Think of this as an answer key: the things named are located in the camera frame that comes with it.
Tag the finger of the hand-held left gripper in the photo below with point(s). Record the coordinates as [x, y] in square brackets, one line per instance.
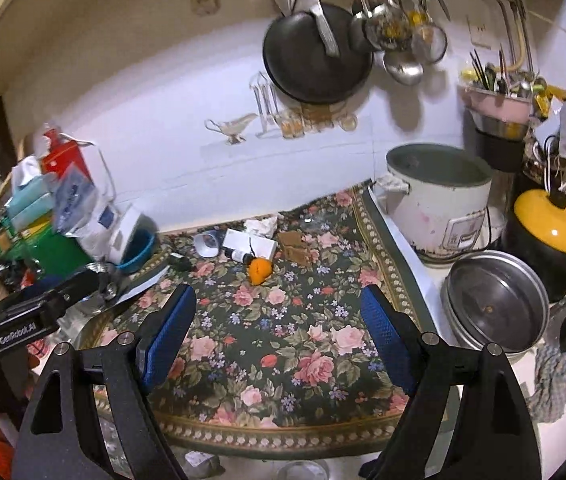
[78, 282]

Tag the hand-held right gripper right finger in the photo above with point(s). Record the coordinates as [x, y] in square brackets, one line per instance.
[383, 320]

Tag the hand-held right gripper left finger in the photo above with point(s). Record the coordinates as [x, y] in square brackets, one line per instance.
[173, 320]

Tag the small dark glass bottle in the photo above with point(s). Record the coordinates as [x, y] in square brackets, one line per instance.
[240, 256]

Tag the orange peel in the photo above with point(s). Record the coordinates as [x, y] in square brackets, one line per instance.
[259, 271]

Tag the brown cardboard piece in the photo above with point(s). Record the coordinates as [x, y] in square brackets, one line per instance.
[297, 249]

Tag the small white box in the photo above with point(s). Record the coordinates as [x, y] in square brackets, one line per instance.
[258, 245]

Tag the green box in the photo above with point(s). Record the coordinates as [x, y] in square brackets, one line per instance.
[48, 255]

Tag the white plastic bag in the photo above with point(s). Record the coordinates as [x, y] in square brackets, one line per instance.
[88, 220]

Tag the blue bowl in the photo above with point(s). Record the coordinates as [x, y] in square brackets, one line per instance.
[138, 255]

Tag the paper cup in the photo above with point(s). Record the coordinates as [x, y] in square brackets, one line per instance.
[207, 243]

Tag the teal tissue packs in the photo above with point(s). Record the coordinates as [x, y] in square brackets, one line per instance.
[30, 205]

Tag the floral mat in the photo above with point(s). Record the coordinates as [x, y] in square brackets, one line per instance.
[273, 350]

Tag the steel pot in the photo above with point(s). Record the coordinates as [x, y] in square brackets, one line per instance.
[493, 305]

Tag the white rice cooker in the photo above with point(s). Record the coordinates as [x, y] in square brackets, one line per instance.
[438, 210]

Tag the crumpled white tissue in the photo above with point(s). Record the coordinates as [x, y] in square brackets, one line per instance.
[262, 225]

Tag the glass jar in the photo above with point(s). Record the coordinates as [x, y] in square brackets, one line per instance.
[303, 471]

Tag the grey rag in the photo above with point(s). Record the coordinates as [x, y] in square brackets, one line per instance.
[550, 385]

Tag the black pot with yellow lid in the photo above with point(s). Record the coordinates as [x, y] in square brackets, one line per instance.
[548, 240]

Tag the black cup holder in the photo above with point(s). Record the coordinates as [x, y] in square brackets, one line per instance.
[500, 152]

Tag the pink utensil holder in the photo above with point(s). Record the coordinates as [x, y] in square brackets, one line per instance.
[498, 105]

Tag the steel serving spoon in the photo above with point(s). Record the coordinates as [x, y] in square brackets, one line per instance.
[403, 67]

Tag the bundle of chopsticks and cutlery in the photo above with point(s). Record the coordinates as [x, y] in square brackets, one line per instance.
[503, 77]

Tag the black frying pan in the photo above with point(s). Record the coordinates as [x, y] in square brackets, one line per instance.
[303, 60]

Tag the small mesh strainer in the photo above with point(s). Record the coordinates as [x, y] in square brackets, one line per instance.
[429, 42]

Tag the hanging ladles and strainers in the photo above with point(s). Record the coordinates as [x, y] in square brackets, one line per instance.
[388, 27]

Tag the steel cleaver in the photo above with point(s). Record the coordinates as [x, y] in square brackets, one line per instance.
[325, 30]

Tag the steel ladle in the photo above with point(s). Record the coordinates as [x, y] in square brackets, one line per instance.
[360, 22]

